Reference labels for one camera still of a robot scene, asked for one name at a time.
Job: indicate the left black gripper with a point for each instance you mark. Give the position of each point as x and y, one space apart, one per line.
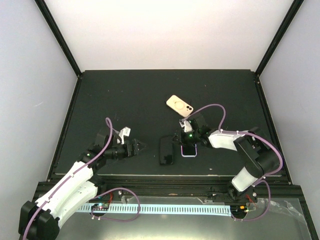
134 147

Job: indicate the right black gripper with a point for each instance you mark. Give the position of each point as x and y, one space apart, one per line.
181 139

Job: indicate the black phone case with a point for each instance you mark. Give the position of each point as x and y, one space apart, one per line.
166 151

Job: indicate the lavender phone case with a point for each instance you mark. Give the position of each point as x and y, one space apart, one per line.
188 155

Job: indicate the beige phone case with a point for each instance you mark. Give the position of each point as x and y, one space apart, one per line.
179 106

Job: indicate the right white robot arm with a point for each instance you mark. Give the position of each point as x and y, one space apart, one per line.
260 157

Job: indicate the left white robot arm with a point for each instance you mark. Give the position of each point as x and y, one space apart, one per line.
44 218

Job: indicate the left circuit board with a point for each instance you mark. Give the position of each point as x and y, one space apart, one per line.
100 207

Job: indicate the circuit board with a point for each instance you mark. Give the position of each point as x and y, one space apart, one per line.
100 207
243 209

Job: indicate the right circuit board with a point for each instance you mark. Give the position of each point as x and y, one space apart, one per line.
243 209

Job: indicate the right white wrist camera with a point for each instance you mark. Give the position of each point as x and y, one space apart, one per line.
186 126

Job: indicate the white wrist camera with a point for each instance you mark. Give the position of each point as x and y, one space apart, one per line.
186 126
125 132

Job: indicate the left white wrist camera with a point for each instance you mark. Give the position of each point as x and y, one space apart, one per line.
125 132

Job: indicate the black front rail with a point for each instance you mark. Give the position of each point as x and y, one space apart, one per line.
180 185

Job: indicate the light blue cable duct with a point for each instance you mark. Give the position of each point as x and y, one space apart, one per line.
161 209

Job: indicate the left black frame post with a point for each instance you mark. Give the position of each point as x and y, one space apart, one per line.
50 20

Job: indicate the black frame post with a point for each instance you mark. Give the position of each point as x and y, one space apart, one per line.
286 22
50 20

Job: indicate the right black frame post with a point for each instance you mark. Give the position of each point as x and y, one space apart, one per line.
286 22

